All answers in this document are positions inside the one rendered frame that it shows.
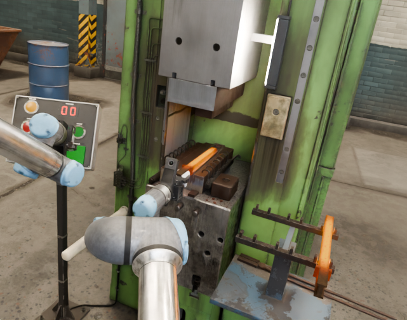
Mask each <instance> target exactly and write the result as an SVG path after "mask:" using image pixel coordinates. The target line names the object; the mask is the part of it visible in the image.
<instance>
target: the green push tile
mask: <svg viewBox="0 0 407 320"><path fill-rule="evenodd" d="M85 152H86V147H85V146H78V145H77V150H75V151H67V157H68V158H69V159H71V160H75V161H77V162H79V163H81V164H84V157H85Z"/></svg>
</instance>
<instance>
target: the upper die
mask: <svg viewBox="0 0 407 320"><path fill-rule="evenodd" d="M244 85H245V83H243V84H240V85H238V86H236V87H234V88H231V89H225V88H219V87H216V86H215V84H213V85H211V86H210V85H206V84H200V83H194V82H191V81H185V80H181V79H176V77H170V80H169V86H168V99H167V101H168V102H173V103H179V104H182V105H187V106H190V107H195V108H199V109H204V110H210V111H213V112H214V111H216V110H217V109H219V108H221V107H223V106H224V105H227V104H228V103H230V102H231V101H233V100H235V99H237V98H239V97H241V96H243V92H244Z"/></svg>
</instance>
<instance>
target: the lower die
mask: <svg viewBox="0 0 407 320"><path fill-rule="evenodd" d="M216 144H217V145H221V147H220V148H219V149H218V150H217V151H216V152H214V153H213V154H212V155H211V156H210V157H209V158H207V159H206V160H205V161H204V162H203V163H201V164H200V165H199V166H198V167H197V168H196V169H195V170H193V172H192V175H190V177H189V181H188V182H187V186H186V187H184V185H182V187H183V188H184V189H187V190H196V191H199V193H200V194H202V193H203V192H204V191H205V190H206V188H205V187H204V185H205V183H206V182H207V179H208V175H209V173H208V171H206V170H204V171H203V173H202V170H203V169H205V168H206V167H207V166H209V164H210V163H212V162H213V160H214V159H216V158H217V157H218V156H219V155H220V154H221V153H222V152H223V151H225V150H226V151H228V152H229V154H230V156H229V159H232V156H233V151H234V149H231V148H228V147H225V145H222V144H219V143H214V144H211V143H206V142H205V143H199V142H197V143H196V145H193V146H192V148H189V150H188V151H187V150H185V152H184V153H181V155H180V156H179V155H178V156H177V159H178V160H179V161H180V162H179V165H178V170H179V169H180V168H182V165H183V164H185V165H188V164H189V163H190V162H192V161H193V160H195V159H196V158H197V157H199V156H200V155H201V154H203V153H204V152H206V151H207V150H208V149H210V148H211V147H213V146H214V145H216ZM224 154H225V155H226V156H227V160H228V153H227V152H224ZM221 157H223V159H224V162H225V156H224V155H221ZM221 157H219V158H218V160H219V161H220V168H221V165H222V158H221ZM227 160H226V162H227ZM214 163H216V164H217V171H218V167H219V162H218V161H214ZM223 165H224V164H223ZM164 166H165V165H164ZM164 166H163V167H161V172H160V179H159V181H161V178H162V175H163V171H164ZM211 166H212V167H213V169H214V172H213V174H215V169H216V166H215V164H211ZM207 170H209V171H210V178H211V175H212V168H211V167H207Z"/></svg>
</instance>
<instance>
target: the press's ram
mask: <svg viewBox="0 0 407 320"><path fill-rule="evenodd" d="M269 5H270V0H164V12H163V27H162V35H161V50H160V58H159V73H158V74H159V75H160V76H166V77H176V79H181V80H185V81H191V82H194V83H200V84H206V85H210V86H211V85H213V84H215V86H216V87H219V88H225V89H231V88H234V87H236V86H238V85H240V84H243V83H245V82H247V81H249V80H251V79H254V78H256V77H257V72H258V65H259V61H260V54H261V50H262V44H263V43H267V44H272V43H273V40H274V36H270V35H265V34H264V33H265V26H266V23H267V16H268V12H269Z"/></svg>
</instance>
